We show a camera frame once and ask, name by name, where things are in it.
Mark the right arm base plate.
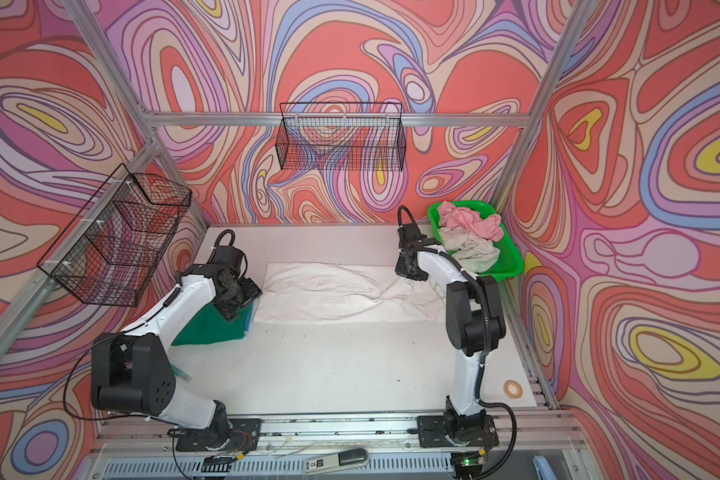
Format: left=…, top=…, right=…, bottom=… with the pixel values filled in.
left=415, top=411, right=500, bottom=450

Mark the white patterned t shirt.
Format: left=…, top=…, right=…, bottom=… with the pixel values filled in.
left=439, top=228, right=501, bottom=273

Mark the back black wire basket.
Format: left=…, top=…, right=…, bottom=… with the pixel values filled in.
left=275, top=101, right=407, bottom=172

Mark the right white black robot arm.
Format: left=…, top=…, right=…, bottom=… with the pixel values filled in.
left=395, top=206, right=518, bottom=451

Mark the green plastic basket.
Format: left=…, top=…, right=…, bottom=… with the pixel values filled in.
left=427, top=200, right=524, bottom=282

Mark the pink t shirt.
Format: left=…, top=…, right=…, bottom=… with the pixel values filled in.
left=437, top=201, right=505, bottom=242

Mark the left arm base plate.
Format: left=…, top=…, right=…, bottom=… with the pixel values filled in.
left=169, top=418, right=263, bottom=453

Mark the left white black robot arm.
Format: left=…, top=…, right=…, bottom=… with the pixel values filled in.
left=91, top=229, right=262, bottom=451

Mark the left black wire basket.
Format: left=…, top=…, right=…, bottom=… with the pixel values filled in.
left=37, top=164, right=192, bottom=307

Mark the folded green t shirt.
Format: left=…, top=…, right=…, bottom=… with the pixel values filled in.
left=172, top=304, right=246, bottom=346

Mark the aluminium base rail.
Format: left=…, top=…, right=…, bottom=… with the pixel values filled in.
left=92, top=409, right=587, bottom=456

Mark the grey black handheld device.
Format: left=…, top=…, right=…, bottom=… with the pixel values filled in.
left=305, top=448, right=370, bottom=476

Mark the black wire basket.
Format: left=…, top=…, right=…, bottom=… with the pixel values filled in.
left=37, top=164, right=192, bottom=307
left=275, top=101, right=407, bottom=172

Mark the folded blue t shirt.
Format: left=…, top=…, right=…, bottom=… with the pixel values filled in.
left=244, top=300, right=259, bottom=334

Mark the tape roll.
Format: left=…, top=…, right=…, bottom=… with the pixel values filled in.
left=503, top=380, right=524, bottom=400

